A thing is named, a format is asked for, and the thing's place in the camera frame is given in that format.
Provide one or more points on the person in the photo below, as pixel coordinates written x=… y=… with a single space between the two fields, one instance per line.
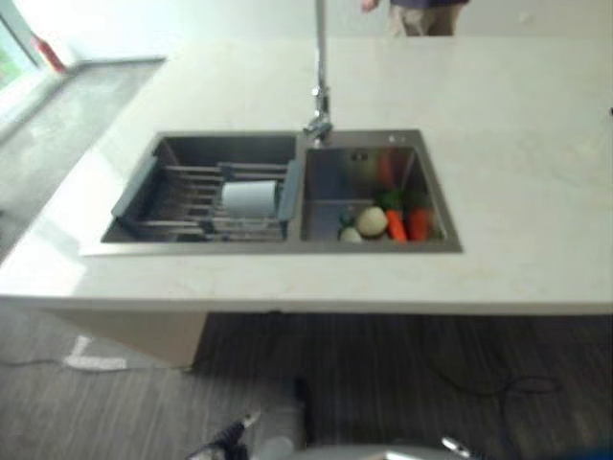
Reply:
x=421 y=17

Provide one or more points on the stainless steel double sink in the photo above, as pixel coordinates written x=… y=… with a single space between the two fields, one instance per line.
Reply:
x=335 y=177

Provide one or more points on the green leafy vegetable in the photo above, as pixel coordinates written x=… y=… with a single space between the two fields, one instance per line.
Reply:
x=389 y=197

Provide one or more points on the small white radish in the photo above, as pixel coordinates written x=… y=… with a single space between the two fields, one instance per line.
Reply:
x=350 y=235

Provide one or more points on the red fire extinguisher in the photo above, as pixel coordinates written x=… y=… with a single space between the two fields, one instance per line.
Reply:
x=49 y=52

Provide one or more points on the white ceramic cup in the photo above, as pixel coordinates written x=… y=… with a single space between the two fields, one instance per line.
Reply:
x=249 y=198

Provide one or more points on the beige round onion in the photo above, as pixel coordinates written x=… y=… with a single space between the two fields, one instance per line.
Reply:
x=371 y=221

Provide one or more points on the grey dish drainer rack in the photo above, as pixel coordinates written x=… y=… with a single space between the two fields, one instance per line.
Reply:
x=201 y=211

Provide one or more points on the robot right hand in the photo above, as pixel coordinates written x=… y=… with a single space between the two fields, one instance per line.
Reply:
x=455 y=447

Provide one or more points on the silver robot body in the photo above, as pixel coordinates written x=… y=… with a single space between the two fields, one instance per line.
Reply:
x=335 y=450

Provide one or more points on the chrome kitchen faucet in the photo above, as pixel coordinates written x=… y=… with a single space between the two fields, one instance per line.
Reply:
x=321 y=72

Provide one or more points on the slim orange carrot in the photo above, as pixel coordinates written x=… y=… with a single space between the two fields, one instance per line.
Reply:
x=396 y=225

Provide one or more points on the beige counter cabinet base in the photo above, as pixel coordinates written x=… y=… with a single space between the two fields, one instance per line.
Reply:
x=139 y=338

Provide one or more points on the thick orange carrot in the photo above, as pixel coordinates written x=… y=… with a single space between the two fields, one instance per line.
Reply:
x=418 y=223

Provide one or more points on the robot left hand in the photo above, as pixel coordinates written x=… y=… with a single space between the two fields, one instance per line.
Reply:
x=230 y=437

